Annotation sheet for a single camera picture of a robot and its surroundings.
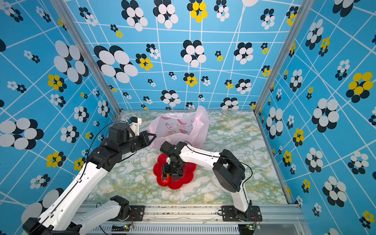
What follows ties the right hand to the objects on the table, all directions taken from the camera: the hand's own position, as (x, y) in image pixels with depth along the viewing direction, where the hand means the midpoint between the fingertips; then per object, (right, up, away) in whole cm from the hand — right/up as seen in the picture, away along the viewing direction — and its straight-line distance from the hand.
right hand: (168, 179), depth 78 cm
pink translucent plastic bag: (+13, +29, -10) cm, 33 cm away
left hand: (-3, +25, -9) cm, 27 cm away
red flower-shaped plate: (+11, +1, +1) cm, 11 cm away
